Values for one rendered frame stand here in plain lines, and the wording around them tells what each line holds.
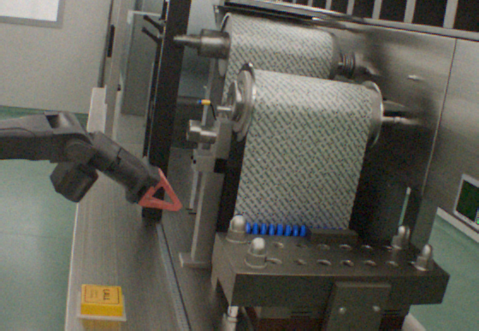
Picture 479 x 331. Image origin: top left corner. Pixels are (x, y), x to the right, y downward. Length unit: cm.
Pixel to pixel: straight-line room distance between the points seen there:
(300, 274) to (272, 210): 20
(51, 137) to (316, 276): 47
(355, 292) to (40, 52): 590
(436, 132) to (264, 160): 32
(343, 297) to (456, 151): 31
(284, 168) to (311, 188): 7
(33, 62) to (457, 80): 590
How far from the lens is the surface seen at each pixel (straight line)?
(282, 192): 104
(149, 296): 102
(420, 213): 137
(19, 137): 88
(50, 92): 662
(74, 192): 98
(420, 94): 110
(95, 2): 650
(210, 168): 107
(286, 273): 89
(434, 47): 108
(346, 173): 108
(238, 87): 101
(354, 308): 94
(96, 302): 94
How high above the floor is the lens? 140
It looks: 13 degrees down
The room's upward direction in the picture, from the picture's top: 9 degrees clockwise
